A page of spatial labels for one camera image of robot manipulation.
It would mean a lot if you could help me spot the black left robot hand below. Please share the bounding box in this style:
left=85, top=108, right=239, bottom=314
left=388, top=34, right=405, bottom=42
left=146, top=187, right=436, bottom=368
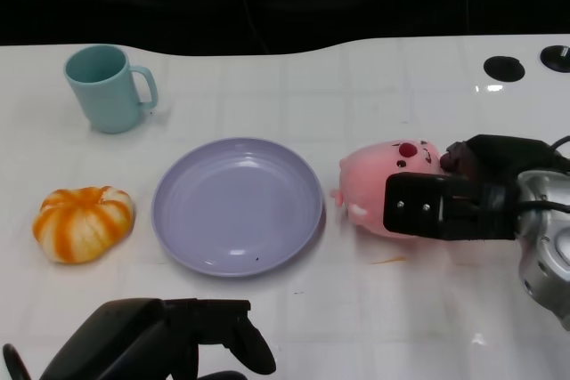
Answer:
left=39, top=297, right=277, bottom=380

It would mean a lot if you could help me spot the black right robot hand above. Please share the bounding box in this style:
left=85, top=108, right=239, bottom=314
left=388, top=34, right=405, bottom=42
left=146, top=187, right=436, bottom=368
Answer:
left=382, top=133, right=566, bottom=243

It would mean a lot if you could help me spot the pink plush doll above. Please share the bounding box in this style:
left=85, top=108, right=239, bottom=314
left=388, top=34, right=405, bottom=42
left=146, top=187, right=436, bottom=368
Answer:
left=330, top=139, right=446, bottom=239

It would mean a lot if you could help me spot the lavender plastic plate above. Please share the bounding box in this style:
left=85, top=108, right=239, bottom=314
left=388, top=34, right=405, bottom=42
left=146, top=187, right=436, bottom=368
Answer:
left=151, top=137, right=324, bottom=278

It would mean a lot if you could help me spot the orange striped pumpkin toy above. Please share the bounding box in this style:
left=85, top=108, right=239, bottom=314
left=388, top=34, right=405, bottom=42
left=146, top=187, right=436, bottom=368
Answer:
left=32, top=185, right=136, bottom=264

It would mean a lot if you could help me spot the flat black round table cap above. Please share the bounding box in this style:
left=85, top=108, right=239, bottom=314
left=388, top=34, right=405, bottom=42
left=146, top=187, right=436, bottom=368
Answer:
left=484, top=55, right=525, bottom=83

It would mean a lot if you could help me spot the black table cap with stem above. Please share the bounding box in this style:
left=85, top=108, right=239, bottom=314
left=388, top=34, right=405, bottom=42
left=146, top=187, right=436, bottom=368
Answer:
left=540, top=44, right=570, bottom=73

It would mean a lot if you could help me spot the teal plastic mug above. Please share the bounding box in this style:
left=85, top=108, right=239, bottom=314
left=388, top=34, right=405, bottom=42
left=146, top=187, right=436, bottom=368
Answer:
left=63, top=44, right=159, bottom=135

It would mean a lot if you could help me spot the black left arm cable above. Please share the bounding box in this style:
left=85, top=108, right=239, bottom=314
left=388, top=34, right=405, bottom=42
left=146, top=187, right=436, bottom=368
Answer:
left=1, top=343, right=26, bottom=380

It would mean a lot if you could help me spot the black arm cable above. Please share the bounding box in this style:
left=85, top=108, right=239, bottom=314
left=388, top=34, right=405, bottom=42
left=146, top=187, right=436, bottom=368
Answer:
left=515, top=133, right=570, bottom=213
left=1, top=343, right=26, bottom=380

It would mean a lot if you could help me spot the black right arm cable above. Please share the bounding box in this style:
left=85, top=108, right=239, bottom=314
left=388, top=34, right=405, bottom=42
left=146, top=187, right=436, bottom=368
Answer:
left=515, top=133, right=570, bottom=213

